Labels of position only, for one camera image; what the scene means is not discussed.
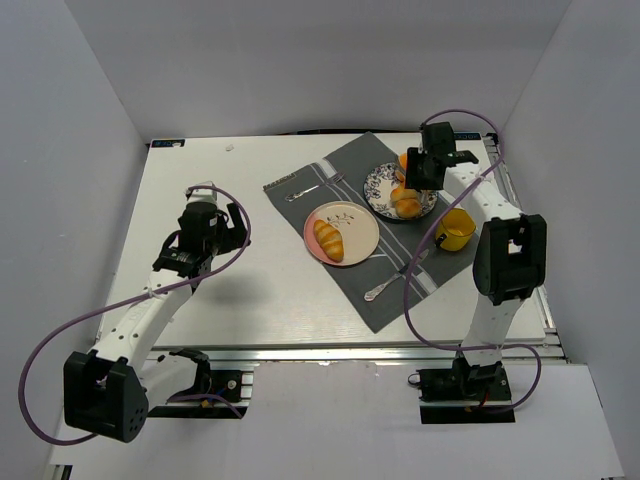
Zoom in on small round bread bun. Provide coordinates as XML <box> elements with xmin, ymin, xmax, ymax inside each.
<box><xmin>394</xmin><ymin>198</ymin><xmax>422</xmax><ymax>220</ymax></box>

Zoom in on striped oblong bread roll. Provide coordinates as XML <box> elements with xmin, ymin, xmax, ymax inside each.
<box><xmin>313</xmin><ymin>220</ymin><xmax>344</xmax><ymax>263</ymax></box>

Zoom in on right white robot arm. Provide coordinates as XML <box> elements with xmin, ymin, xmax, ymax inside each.
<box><xmin>405</xmin><ymin>147</ymin><xmax>547</xmax><ymax>381</ymax></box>

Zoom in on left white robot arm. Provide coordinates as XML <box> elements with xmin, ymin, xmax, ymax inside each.
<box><xmin>63</xmin><ymin>198</ymin><xmax>249</xmax><ymax>443</ymax></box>

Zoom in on long croissant bread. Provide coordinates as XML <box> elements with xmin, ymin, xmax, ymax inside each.
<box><xmin>390</xmin><ymin>171</ymin><xmax>420</xmax><ymax>203</ymax></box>

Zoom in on blue floral patterned plate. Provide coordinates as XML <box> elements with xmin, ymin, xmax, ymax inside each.
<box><xmin>363</xmin><ymin>162</ymin><xmax>439</xmax><ymax>221</ymax></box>

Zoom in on blue table label right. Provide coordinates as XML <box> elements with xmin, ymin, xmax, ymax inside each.
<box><xmin>454</xmin><ymin>132</ymin><xmax>482</xmax><ymax>141</ymax></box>

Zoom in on blue table label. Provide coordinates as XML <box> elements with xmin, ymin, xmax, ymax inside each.
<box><xmin>150</xmin><ymin>139</ymin><xmax>186</xmax><ymax>148</ymax></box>
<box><xmin>454</xmin><ymin>132</ymin><xmax>482</xmax><ymax>141</ymax></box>

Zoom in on yellow mug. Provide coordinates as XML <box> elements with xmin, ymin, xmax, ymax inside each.
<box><xmin>434</xmin><ymin>208</ymin><xmax>476</xmax><ymax>252</ymax></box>

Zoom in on pink and cream plate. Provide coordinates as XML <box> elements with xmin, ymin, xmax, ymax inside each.
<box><xmin>303</xmin><ymin>201</ymin><xmax>380</xmax><ymax>267</ymax></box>

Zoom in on blue table label left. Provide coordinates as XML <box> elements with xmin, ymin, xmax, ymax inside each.
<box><xmin>150</xmin><ymin>139</ymin><xmax>186</xmax><ymax>148</ymax></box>

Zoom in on silver fork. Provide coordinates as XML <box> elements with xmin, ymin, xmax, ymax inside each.
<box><xmin>285</xmin><ymin>173</ymin><xmax>344</xmax><ymax>202</ymax></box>

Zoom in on silver table knife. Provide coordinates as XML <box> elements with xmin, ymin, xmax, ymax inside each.
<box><xmin>363</xmin><ymin>263</ymin><xmax>410</xmax><ymax>302</ymax></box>

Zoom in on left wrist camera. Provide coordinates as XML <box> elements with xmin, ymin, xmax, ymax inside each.
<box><xmin>185</xmin><ymin>181</ymin><xmax>217</xmax><ymax>206</ymax></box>

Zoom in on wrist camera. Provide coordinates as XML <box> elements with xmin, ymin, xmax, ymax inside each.
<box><xmin>185</xmin><ymin>181</ymin><xmax>217</xmax><ymax>206</ymax></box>
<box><xmin>420</xmin><ymin>122</ymin><xmax>456</xmax><ymax>155</ymax></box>

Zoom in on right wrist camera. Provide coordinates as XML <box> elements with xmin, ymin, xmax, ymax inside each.
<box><xmin>420</xmin><ymin>122</ymin><xmax>456</xmax><ymax>155</ymax></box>

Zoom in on aluminium table rail front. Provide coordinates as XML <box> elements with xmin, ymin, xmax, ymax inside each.
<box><xmin>144</xmin><ymin>342</ymin><xmax>569</xmax><ymax>369</ymax></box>

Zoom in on aluminium table rail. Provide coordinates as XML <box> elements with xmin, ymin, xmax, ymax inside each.
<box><xmin>473</xmin><ymin>133</ymin><xmax>557</xmax><ymax>345</ymax></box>
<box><xmin>144</xmin><ymin>342</ymin><xmax>569</xmax><ymax>369</ymax></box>

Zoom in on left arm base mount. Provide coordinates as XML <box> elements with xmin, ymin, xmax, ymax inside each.
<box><xmin>140</xmin><ymin>349</ymin><xmax>252</xmax><ymax>419</ymax></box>

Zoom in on aluminium table rail right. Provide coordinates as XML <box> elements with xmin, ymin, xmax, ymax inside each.
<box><xmin>473</xmin><ymin>133</ymin><xmax>557</xmax><ymax>345</ymax></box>

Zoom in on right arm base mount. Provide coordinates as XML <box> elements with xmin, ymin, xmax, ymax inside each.
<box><xmin>407</xmin><ymin>357</ymin><xmax>516</xmax><ymax>425</ymax></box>

